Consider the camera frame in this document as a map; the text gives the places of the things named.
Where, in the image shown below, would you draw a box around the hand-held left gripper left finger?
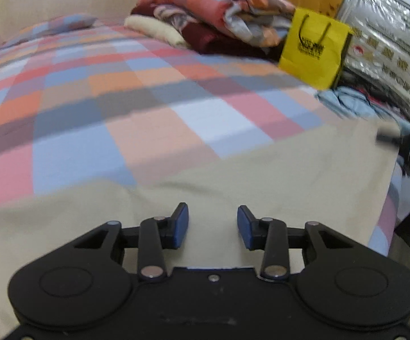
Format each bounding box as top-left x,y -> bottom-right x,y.
72,203 -> 190,283

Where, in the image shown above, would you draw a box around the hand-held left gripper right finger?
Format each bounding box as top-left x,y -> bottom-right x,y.
237,205 -> 357,283

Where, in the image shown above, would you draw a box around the silver packaged bedding bag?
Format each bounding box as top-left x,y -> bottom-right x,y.
336,0 -> 410,123

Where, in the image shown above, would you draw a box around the light blue clothing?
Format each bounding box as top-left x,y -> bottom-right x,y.
316,86 -> 410,135

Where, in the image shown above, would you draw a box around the cream folded blanket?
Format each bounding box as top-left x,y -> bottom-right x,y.
124,15 -> 191,48

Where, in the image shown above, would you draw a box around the folded checked quilt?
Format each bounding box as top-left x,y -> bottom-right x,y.
138,0 -> 298,47

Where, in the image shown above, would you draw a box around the checked pillow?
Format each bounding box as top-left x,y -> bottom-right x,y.
12,13 -> 99,41

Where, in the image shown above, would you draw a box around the yellow paper bag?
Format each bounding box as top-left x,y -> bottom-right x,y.
279,7 -> 354,91

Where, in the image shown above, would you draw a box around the beige pants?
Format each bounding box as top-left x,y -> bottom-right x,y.
0,118 -> 401,332

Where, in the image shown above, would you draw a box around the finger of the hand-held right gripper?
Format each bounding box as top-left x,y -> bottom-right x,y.
375,125 -> 404,147

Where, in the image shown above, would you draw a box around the floral folded blanket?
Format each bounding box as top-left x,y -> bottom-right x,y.
153,3 -> 206,29

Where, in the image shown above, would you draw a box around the dark red blanket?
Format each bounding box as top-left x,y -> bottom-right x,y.
131,3 -> 283,65

